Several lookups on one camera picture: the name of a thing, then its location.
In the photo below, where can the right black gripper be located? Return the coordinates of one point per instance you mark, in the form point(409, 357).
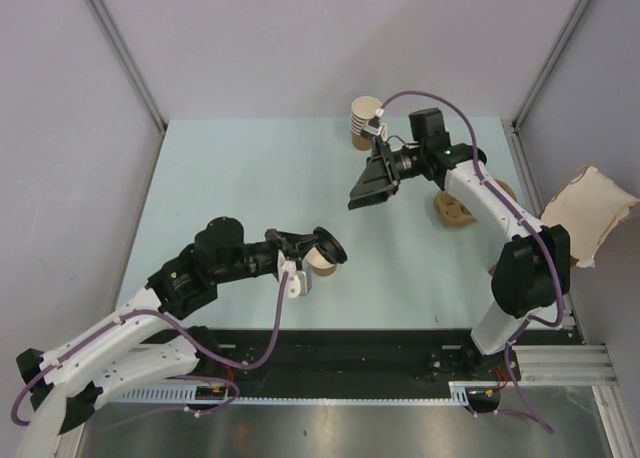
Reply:
point(380, 180)

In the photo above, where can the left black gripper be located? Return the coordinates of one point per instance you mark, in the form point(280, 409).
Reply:
point(293, 245)

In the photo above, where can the brown paper coffee cup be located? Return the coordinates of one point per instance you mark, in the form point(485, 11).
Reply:
point(319, 264)

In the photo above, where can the black plastic cup lid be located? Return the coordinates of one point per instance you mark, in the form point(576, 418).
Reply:
point(329, 247)

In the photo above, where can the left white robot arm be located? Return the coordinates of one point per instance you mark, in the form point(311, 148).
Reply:
point(144, 339)

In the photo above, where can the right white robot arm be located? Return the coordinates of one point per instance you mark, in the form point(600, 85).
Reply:
point(532, 265)

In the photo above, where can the brown paper takeout bag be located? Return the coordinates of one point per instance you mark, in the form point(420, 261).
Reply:
point(589, 205)

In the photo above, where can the stack of brown paper cups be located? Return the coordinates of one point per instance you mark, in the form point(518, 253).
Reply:
point(363, 109)

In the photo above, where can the brown cardboard cup carrier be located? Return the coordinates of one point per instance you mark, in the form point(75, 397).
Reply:
point(452, 208)

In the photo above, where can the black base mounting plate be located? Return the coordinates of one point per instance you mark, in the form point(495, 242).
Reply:
point(350, 364)

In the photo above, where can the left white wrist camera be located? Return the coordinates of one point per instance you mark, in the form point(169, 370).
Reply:
point(294, 277)

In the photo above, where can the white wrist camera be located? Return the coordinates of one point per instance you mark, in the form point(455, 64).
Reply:
point(294, 277)
point(375, 127)

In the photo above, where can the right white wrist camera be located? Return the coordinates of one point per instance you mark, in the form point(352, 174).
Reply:
point(375, 127)

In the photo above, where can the white slotted cable duct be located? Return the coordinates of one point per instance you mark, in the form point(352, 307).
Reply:
point(188, 395)

